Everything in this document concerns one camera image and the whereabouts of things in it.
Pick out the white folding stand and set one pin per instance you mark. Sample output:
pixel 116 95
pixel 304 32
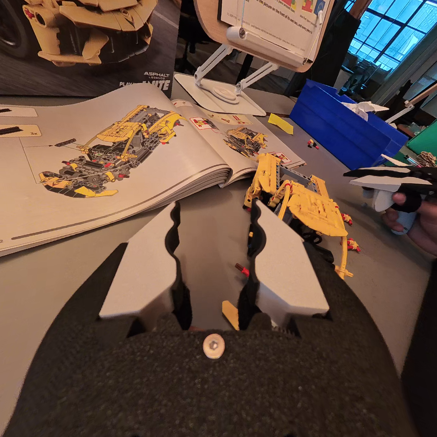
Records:
pixel 409 105

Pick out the crumpled white paper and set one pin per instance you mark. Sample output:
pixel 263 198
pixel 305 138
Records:
pixel 362 107

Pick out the yellow connector piece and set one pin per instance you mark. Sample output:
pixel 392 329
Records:
pixel 353 245
pixel 346 218

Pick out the printed instruction sheet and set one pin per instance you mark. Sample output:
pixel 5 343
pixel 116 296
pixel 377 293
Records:
pixel 273 30

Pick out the open instruction booklet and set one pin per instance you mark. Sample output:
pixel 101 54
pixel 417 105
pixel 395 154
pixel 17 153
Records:
pixel 85 205

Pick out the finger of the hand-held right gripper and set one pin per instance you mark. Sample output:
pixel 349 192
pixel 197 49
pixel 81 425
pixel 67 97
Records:
pixel 382 171
pixel 379 184

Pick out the yellow brick toy car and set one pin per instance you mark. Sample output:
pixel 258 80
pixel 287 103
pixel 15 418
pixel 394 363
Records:
pixel 314 208

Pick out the person's right hand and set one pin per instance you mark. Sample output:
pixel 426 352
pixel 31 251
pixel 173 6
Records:
pixel 428 225

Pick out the instruction sheet on stand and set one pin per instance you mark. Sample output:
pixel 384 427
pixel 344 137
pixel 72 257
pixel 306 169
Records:
pixel 222 92

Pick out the paned window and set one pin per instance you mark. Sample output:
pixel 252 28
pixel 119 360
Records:
pixel 392 30

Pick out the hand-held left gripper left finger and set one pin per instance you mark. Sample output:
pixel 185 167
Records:
pixel 146 273

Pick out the toy car set box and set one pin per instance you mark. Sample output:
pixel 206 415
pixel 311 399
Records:
pixel 102 75

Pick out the green plastic bin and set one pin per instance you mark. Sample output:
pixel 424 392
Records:
pixel 423 143

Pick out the blue plastic bin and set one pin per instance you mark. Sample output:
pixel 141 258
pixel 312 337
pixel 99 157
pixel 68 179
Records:
pixel 334 129

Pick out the yellow paper note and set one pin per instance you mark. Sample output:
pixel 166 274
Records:
pixel 280 123

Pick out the black monitor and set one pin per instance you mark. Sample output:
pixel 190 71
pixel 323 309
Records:
pixel 338 51

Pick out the tan and red small parts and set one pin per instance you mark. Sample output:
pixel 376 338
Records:
pixel 428 158

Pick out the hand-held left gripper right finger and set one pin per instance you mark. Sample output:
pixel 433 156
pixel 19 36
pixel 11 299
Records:
pixel 290 273

